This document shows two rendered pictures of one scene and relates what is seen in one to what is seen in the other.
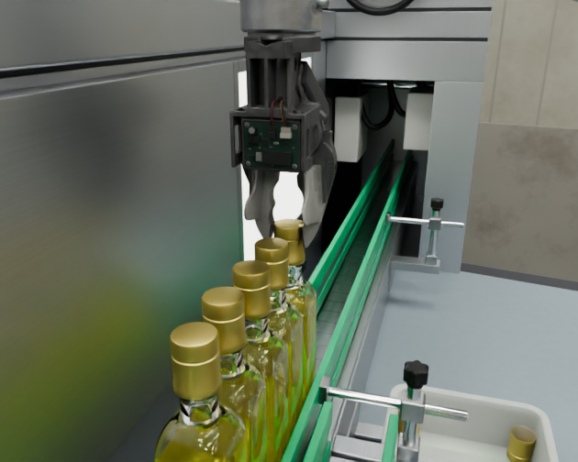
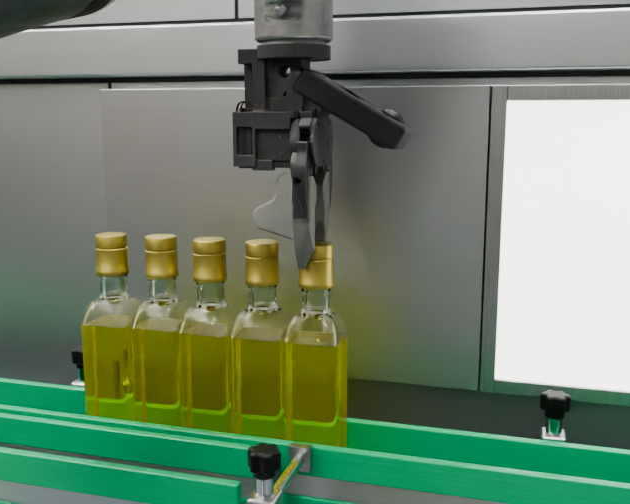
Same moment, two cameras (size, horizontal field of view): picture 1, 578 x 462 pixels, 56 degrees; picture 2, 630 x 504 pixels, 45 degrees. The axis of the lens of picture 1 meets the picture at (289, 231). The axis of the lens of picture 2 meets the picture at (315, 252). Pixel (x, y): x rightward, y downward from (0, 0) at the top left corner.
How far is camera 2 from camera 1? 93 cm
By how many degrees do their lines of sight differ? 86
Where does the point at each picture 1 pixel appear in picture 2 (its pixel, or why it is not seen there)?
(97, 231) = (214, 190)
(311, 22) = (263, 30)
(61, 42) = (212, 60)
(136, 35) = not seen: hidden behind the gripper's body
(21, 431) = (131, 277)
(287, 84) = (253, 87)
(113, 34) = not seen: hidden behind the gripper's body
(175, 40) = (363, 60)
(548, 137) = not seen: outside the picture
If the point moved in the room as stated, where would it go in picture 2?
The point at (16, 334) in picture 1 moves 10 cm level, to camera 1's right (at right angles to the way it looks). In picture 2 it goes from (138, 219) to (117, 231)
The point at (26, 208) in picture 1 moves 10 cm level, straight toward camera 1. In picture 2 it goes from (157, 152) to (72, 154)
